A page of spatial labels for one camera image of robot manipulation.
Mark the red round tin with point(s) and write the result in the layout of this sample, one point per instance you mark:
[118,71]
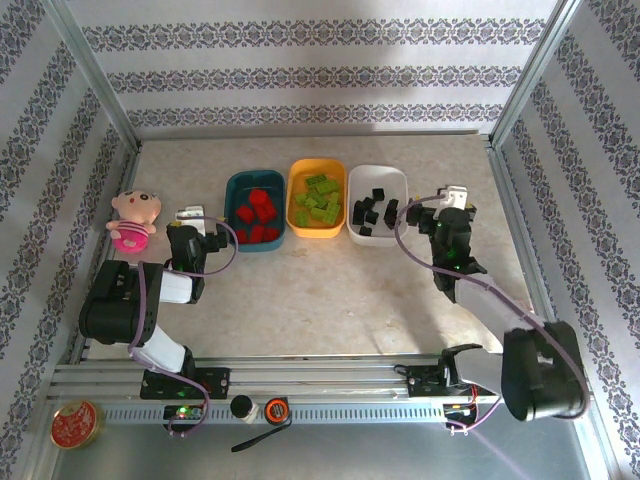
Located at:
[76,424]

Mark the pink plush doll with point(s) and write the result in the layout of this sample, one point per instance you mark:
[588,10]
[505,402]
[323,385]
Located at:
[132,220]

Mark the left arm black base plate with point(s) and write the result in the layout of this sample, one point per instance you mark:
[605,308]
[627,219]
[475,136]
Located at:
[215,382]

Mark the aluminium frame rail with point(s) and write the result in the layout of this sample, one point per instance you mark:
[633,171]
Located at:
[510,200]
[300,134]
[129,170]

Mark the black square lego brick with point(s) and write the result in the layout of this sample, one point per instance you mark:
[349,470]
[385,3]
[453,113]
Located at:
[392,205]
[366,230]
[357,216]
[371,216]
[359,206]
[389,219]
[378,192]
[368,202]

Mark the circuit board with green light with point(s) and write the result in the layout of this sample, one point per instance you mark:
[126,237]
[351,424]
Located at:
[182,412]

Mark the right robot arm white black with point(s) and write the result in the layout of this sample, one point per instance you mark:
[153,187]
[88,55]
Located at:
[490,305]

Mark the white plastic container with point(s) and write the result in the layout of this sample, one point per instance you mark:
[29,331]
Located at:
[380,175]

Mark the red lego brick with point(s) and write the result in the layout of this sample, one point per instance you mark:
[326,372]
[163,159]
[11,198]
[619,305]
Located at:
[271,234]
[245,213]
[257,233]
[258,196]
[268,211]
[242,235]

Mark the green square lego brick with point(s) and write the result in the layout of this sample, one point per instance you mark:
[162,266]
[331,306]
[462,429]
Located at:
[301,198]
[312,202]

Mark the teal plastic container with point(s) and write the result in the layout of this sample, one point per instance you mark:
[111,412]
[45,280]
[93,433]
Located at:
[255,180]

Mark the black capped small bottle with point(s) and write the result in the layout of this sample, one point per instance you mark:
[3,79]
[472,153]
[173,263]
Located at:
[244,407]

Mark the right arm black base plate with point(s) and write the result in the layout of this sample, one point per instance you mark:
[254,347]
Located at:
[425,382]

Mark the yellow plastic container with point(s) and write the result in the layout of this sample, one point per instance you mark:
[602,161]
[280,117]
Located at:
[315,167]

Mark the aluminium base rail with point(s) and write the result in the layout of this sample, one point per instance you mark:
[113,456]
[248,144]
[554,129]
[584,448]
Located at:
[325,375]

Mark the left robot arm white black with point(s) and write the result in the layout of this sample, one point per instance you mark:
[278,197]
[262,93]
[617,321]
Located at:
[115,310]

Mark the aluminium frame post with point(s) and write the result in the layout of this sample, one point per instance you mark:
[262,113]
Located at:
[530,75]
[95,75]

